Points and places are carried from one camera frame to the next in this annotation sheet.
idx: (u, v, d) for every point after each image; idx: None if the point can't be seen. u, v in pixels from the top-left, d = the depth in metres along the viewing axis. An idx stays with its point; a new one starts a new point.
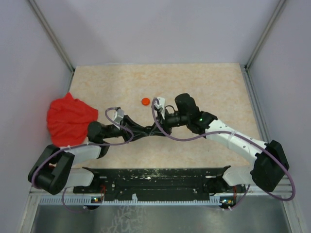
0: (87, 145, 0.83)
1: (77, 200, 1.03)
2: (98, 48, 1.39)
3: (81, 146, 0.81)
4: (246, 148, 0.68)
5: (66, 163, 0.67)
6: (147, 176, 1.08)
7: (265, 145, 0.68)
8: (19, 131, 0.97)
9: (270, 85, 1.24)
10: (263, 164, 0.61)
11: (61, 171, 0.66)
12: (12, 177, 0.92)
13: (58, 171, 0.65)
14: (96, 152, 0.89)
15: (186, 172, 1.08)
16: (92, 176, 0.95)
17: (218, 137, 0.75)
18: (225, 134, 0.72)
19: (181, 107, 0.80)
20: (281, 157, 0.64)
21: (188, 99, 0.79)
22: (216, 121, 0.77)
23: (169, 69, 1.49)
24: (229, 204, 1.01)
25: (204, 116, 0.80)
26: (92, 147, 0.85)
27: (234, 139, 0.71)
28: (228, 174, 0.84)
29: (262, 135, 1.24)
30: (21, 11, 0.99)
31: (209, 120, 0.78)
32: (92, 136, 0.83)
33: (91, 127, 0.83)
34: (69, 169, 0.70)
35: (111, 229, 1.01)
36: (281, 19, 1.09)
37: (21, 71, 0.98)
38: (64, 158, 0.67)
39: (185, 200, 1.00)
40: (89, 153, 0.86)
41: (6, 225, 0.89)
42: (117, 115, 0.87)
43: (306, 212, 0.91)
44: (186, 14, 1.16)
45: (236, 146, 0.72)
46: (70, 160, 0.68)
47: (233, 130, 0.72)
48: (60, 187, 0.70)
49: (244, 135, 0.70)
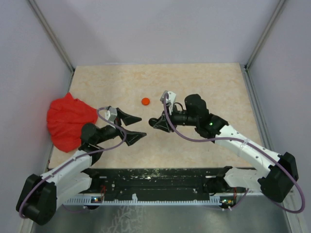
0: (73, 161, 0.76)
1: (77, 200, 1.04)
2: (98, 48, 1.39)
3: (66, 165, 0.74)
4: (259, 159, 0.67)
5: (53, 191, 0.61)
6: (147, 176, 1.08)
7: (278, 157, 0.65)
8: (18, 131, 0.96)
9: (270, 85, 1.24)
10: (276, 177, 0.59)
11: (48, 201, 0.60)
12: (12, 177, 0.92)
13: (42, 203, 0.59)
14: (88, 162, 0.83)
15: (186, 172, 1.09)
16: (89, 179, 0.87)
17: (229, 144, 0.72)
18: (236, 142, 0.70)
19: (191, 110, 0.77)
20: (293, 171, 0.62)
21: (198, 101, 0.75)
22: (227, 126, 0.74)
23: (169, 69, 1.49)
24: (229, 204, 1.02)
25: (214, 120, 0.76)
26: (81, 159, 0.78)
27: (247, 148, 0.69)
28: (231, 176, 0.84)
29: (262, 135, 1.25)
30: (21, 10, 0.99)
31: (219, 124, 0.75)
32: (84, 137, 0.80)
33: (84, 129, 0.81)
34: (54, 198, 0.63)
35: (111, 228, 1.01)
36: (282, 19, 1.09)
37: (20, 71, 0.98)
38: (45, 188, 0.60)
39: (185, 200, 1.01)
40: (78, 168, 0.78)
41: (6, 224, 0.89)
42: (111, 113, 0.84)
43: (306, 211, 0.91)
44: (186, 14, 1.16)
45: (248, 156, 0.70)
46: (52, 191, 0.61)
47: (246, 138, 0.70)
48: (52, 212, 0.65)
49: (257, 144, 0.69)
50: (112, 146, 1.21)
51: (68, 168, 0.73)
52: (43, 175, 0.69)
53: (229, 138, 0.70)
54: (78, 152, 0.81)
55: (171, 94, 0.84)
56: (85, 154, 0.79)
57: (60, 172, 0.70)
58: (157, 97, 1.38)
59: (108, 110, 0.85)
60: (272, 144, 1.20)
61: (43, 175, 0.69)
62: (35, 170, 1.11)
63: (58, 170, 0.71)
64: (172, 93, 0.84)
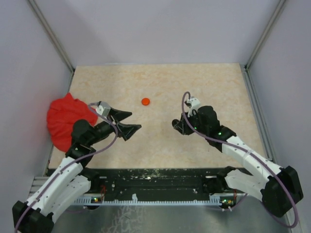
0: (59, 174, 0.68)
1: (77, 201, 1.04)
2: (98, 48, 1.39)
3: (52, 183, 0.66)
4: (259, 170, 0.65)
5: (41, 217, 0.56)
6: (147, 176, 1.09)
7: (280, 169, 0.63)
8: (18, 131, 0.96)
9: (270, 85, 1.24)
10: (274, 188, 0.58)
11: (40, 226, 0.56)
12: (12, 177, 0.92)
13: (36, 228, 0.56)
14: (78, 169, 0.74)
15: (185, 172, 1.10)
16: (87, 183, 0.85)
17: (233, 153, 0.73)
18: (240, 151, 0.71)
19: (203, 119, 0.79)
20: (296, 185, 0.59)
21: (210, 112, 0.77)
22: (234, 137, 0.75)
23: (169, 69, 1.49)
24: (230, 204, 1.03)
25: (224, 130, 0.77)
26: (68, 171, 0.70)
27: (249, 158, 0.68)
28: (231, 178, 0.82)
29: (262, 136, 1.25)
30: (21, 10, 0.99)
31: (228, 135, 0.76)
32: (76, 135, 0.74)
33: (76, 126, 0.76)
34: (47, 219, 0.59)
35: (111, 229, 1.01)
36: (282, 19, 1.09)
37: (21, 71, 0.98)
38: (32, 217, 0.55)
39: (185, 200, 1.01)
40: (67, 179, 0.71)
41: (6, 224, 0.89)
42: (103, 108, 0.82)
43: (306, 211, 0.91)
44: (186, 14, 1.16)
45: (250, 166, 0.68)
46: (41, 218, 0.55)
47: (250, 149, 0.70)
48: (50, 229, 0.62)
49: (260, 156, 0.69)
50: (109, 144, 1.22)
51: (55, 186, 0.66)
52: (30, 200, 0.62)
53: (234, 146, 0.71)
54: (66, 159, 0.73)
55: (197, 101, 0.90)
56: (72, 163, 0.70)
57: (45, 193, 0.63)
58: (157, 97, 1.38)
59: (99, 106, 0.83)
60: (272, 144, 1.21)
61: (28, 200, 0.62)
62: (35, 170, 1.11)
63: (44, 190, 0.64)
64: (197, 99, 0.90)
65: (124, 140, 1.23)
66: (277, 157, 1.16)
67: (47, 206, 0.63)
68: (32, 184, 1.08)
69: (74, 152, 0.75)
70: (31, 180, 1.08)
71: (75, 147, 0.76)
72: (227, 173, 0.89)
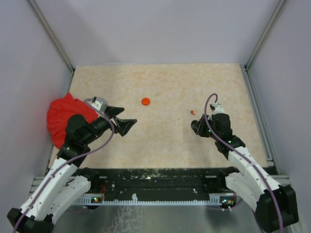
0: (52, 178, 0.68)
1: (77, 200, 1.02)
2: (98, 48, 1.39)
3: (44, 188, 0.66)
4: (258, 182, 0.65)
5: (36, 224, 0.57)
6: (147, 176, 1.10)
7: (278, 186, 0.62)
8: (18, 131, 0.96)
9: (270, 85, 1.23)
10: (267, 201, 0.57)
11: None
12: (12, 177, 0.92)
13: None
14: (72, 170, 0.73)
15: (186, 172, 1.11)
16: (86, 183, 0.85)
17: (238, 162, 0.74)
18: (244, 162, 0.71)
19: (216, 125, 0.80)
20: (291, 205, 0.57)
21: (225, 119, 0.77)
22: (243, 147, 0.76)
23: (169, 69, 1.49)
24: (229, 204, 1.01)
25: (234, 139, 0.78)
26: (60, 174, 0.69)
27: (251, 169, 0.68)
28: (233, 182, 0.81)
29: (262, 136, 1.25)
30: (21, 11, 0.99)
31: (237, 144, 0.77)
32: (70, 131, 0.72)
33: (71, 122, 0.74)
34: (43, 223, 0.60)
35: (111, 229, 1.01)
36: (281, 19, 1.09)
37: (21, 71, 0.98)
38: (28, 223, 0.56)
39: (185, 200, 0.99)
40: (60, 182, 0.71)
41: (6, 224, 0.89)
42: (98, 104, 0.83)
43: (305, 211, 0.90)
44: (186, 14, 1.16)
45: (250, 178, 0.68)
46: (37, 223, 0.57)
47: (253, 161, 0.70)
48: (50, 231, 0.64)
49: (263, 170, 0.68)
50: (104, 142, 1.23)
51: (48, 191, 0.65)
52: (23, 208, 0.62)
53: (241, 154, 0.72)
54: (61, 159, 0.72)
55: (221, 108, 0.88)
56: (64, 164, 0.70)
57: (38, 199, 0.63)
58: (157, 97, 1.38)
59: (95, 102, 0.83)
60: (272, 143, 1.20)
61: (22, 208, 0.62)
62: (35, 170, 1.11)
63: (37, 195, 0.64)
64: (221, 108, 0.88)
65: (124, 140, 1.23)
66: (277, 156, 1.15)
67: (43, 211, 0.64)
68: (32, 184, 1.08)
69: (66, 151, 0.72)
70: (31, 180, 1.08)
71: (66, 147, 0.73)
72: (229, 173, 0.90)
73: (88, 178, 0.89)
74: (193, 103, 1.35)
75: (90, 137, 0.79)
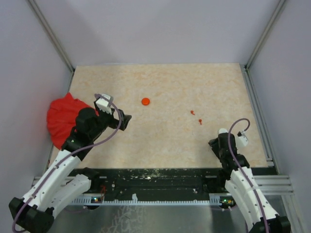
0: (55, 170, 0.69)
1: (77, 200, 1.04)
2: (98, 48, 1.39)
3: (48, 178, 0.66)
4: (256, 208, 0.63)
5: (38, 213, 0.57)
6: (147, 176, 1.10)
7: (275, 215, 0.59)
8: (19, 131, 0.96)
9: (270, 84, 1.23)
10: (261, 229, 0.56)
11: (38, 222, 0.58)
12: (12, 177, 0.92)
13: (38, 221, 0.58)
14: (76, 162, 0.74)
15: (186, 172, 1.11)
16: (87, 181, 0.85)
17: (239, 183, 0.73)
18: (246, 184, 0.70)
19: (221, 142, 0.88)
20: None
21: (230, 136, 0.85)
22: (247, 169, 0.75)
23: (169, 69, 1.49)
24: (229, 204, 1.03)
25: (239, 157, 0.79)
26: (64, 165, 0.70)
27: (251, 193, 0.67)
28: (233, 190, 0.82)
29: (262, 136, 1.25)
30: (21, 10, 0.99)
31: (242, 163, 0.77)
32: (80, 122, 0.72)
33: (81, 113, 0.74)
34: (45, 214, 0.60)
35: (111, 229, 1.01)
36: (281, 19, 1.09)
37: (21, 71, 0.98)
38: (30, 212, 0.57)
39: (185, 200, 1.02)
40: (63, 174, 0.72)
41: (6, 224, 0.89)
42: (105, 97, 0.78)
43: (306, 211, 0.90)
44: (186, 14, 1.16)
45: (249, 201, 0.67)
46: (39, 213, 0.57)
47: (256, 185, 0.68)
48: (50, 224, 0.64)
49: (263, 195, 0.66)
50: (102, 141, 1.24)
51: (51, 181, 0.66)
52: (26, 197, 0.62)
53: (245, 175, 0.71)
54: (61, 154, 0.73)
55: (245, 141, 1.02)
56: (68, 156, 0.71)
57: (41, 190, 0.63)
58: (157, 97, 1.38)
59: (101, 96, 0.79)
60: (272, 143, 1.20)
61: (25, 197, 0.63)
62: (35, 170, 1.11)
63: (40, 186, 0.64)
64: (245, 141, 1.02)
65: (123, 140, 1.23)
66: (277, 156, 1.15)
67: (46, 201, 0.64)
68: (32, 184, 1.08)
69: (70, 143, 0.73)
70: (31, 180, 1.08)
71: (71, 139, 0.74)
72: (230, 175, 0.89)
73: (88, 177, 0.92)
74: (193, 103, 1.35)
75: (97, 130, 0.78)
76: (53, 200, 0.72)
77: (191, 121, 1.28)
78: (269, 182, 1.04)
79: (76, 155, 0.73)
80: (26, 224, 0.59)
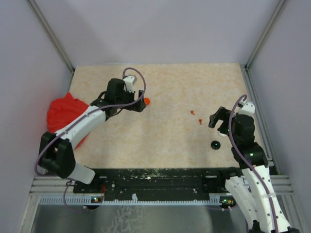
0: (86, 116, 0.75)
1: (77, 200, 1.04)
2: (98, 48, 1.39)
3: (80, 121, 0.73)
4: (268, 218, 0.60)
5: (68, 146, 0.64)
6: (147, 176, 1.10)
7: (287, 228, 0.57)
8: (19, 131, 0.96)
9: (270, 84, 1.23)
10: None
11: (65, 155, 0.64)
12: (12, 177, 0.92)
13: (59, 159, 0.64)
14: (102, 118, 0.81)
15: (186, 172, 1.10)
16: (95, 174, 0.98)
17: (252, 184, 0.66)
18: (261, 189, 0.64)
19: (236, 129, 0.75)
20: None
21: (248, 123, 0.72)
22: (265, 168, 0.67)
23: (169, 69, 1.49)
24: (230, 204, 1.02)
25: (255, 150, 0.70)
26: (94, 115, 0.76)
27: (266, 201, 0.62)
28: (234, 189, 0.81)
29: (262, 136, 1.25)
30: (21, 10, 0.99)
31: (259, 155, 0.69)
32: (112, 85, 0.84)
33: (115, 79, 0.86)
34: (71, 153, 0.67)
35: (111, 228, 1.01)
36: (281, 18, 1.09)
37: (21, 70, 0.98)
38: (61, 144, 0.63)
39: (185, 200, 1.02)
40: (91, 124, 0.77)
41: (7, 225, 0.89)
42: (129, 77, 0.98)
43: (306, 211, 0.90)
44: (186, 14, 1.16)
45: (260, 207, 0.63)
46: (67, 148, 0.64)
47: (272, 192, 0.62)
48: (70, 168, 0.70)
49: (277, 204, 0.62)
50: (102, 141, 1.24)
51: (82, 124, 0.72)
52: (58, 131, 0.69)
53: (261, 179, 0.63)
54: (91, 108, 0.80)
55: (252, 108, 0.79)
56: (97, 108, 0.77)
57: (73, 128, 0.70)
58: (157, 97, 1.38)
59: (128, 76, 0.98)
60: (272, 144, 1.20)
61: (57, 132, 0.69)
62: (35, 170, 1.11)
63: (71, 126, 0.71)
64: (253, 107, 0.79)
65: (123, 140, 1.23)
66: (277, 157, 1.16)
67: (75, 141, 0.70)
68: (32, 184, 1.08)
69: (99, 103, 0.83)
70: (31, 180, 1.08)
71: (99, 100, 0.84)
72: (230, 176, 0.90)
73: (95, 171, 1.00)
74: (193, 103, 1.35)
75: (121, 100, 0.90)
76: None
77: (191, 121, 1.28)
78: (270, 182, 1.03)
79: (104, 111, 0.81)
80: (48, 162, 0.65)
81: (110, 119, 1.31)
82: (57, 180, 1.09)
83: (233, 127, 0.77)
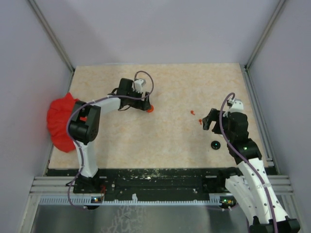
0: (107, 98, 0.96)
1: (77, 200, 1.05)
2: (98, 48, 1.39)
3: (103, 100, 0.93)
4: (266, 208, 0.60)
5: (97, 111, 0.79)
6: (147, 176, 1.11)
7: (285, 218, 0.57)
8: (18, 130, 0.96)
9: (270, 84, 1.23)
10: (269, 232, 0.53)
11: (95, 119, 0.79)
12: (12, 177, 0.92)
13: (90, 121, 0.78)
14: (115, 105, 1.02)
15: (186, 172, 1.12)
16: (95, 170, 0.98)
17: (248, 177, 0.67)
18: (256, 180, 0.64)
19: (231, 126, 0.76)
20: None
21: (242, 120, 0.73)
22: (259, 160, 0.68)
23: (169, 69, 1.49)
24: (229, 204, 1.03)
25: (250, 145, 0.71)
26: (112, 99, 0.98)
27: (262, 191, 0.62)
28: (234, 186, 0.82)
29: (262, 136, 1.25)
30: (21, 10, 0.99)
31: (252, 150, 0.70)
32: (123, 82, 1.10)
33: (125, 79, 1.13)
34: (98, 120, 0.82)
35: (111, 229, 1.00)
36: (281, 19, 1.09)
37: (21, 70, 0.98)
38: (92, 108, 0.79)
39: (185, 200, 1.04)
40: (109, 106, 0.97)
41: (6, 224, 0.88)
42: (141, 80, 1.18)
43: (306, 211, 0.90)
44: (186, 14, 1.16)
45: (256, 198, 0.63)
46: (97, 112, 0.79)
47: (267, 183, 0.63)
48: (95, 134, 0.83)
49: (273, 194, 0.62)
50: (102, 141, 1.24)
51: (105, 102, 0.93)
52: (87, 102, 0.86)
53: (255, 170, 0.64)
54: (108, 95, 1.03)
55: (240, 105, 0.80)
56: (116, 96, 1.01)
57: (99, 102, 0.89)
58: (157, 97, 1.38)
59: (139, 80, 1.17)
60: (272, 144, 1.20)
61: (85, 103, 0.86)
62: (35, 170, 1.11)
63: (97, 101, 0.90)
64: (241, 105, 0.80)
65: (124, 140, 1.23)
66: (277, 157, 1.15)
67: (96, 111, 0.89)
68: (32, 184, 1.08)
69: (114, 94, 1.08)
70: (31, 180, 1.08)
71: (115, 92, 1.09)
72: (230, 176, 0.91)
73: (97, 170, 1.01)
74: (193, 103, 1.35)
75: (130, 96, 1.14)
76: (79, 146, 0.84)
77: (191, 121, 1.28)
78: (270, 182, 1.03)
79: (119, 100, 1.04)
80: (76, 126, 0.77)
81: (110, 119, 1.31)
82: (57, 180, 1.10)
83: (228, 125, 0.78)
